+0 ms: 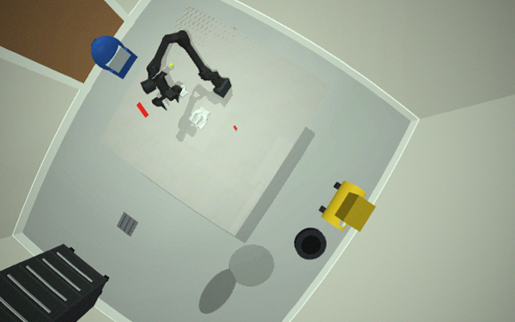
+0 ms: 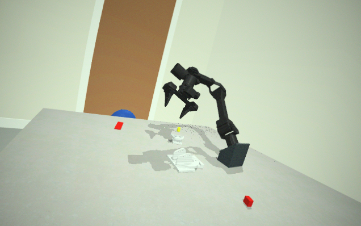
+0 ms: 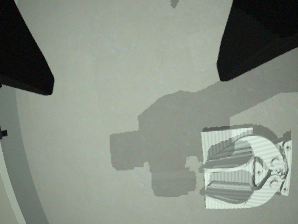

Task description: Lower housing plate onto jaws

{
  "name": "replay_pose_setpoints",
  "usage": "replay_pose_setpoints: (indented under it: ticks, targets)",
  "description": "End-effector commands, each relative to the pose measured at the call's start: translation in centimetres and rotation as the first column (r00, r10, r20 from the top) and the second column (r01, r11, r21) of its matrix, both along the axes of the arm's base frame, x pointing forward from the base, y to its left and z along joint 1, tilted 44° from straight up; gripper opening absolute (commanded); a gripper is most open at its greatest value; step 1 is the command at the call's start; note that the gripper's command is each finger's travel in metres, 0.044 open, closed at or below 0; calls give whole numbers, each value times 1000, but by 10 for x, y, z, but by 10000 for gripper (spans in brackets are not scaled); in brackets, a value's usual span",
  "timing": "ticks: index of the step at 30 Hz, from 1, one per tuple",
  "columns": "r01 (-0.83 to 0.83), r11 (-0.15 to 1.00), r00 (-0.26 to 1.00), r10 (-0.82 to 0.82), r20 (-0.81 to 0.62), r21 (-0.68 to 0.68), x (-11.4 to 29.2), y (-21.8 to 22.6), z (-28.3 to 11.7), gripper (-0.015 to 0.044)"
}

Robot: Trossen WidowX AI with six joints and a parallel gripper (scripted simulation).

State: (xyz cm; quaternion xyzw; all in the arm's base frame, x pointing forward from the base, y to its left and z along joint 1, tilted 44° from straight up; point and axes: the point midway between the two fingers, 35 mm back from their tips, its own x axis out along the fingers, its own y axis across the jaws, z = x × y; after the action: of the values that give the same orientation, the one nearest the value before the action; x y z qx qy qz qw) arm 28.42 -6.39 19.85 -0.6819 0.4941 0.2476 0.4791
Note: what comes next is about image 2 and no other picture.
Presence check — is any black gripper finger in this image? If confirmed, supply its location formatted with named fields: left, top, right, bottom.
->
left=164, top=88, right=175, bottom=107
left=179, top=106, right=195, bottom=119

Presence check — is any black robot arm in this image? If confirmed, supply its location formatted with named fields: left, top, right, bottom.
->
left=170, top=63, right=239, bottom=147

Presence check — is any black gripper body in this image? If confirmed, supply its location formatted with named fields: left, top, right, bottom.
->
left=162, top=81, right=198, bottom=111

